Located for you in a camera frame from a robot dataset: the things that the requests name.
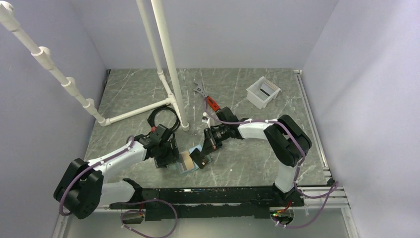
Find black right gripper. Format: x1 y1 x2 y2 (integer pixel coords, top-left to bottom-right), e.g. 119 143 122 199
201 124 230 157

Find black vip credit card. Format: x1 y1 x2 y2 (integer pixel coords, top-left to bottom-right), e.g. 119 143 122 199
190 148 209 169

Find gold card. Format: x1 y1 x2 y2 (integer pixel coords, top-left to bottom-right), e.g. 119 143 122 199
180 151 196 173

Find green card holder wallet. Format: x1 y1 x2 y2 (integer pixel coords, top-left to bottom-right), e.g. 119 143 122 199
166 145 211 175

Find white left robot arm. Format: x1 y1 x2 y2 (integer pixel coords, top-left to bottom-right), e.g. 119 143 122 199
53 124 179 219

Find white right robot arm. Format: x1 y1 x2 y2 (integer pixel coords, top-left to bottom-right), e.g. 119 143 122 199
190 107 312 206

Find white card box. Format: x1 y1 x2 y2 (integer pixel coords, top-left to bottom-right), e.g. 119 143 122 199
246 76 282 110

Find stack of cards in box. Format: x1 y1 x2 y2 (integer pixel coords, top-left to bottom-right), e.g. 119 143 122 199
260 80 280 97

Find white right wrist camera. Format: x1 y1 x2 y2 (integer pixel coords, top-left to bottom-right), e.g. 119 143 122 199
202 112 212 125

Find black coiled usb cable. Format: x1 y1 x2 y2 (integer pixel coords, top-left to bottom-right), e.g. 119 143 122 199
147 107 180 132

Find white pvc pipe frame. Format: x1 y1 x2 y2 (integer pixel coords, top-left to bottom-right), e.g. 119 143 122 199
0 1 190 131

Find red handled adjustable wrench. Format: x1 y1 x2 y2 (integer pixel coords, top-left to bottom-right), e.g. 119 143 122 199
194 81 220 112

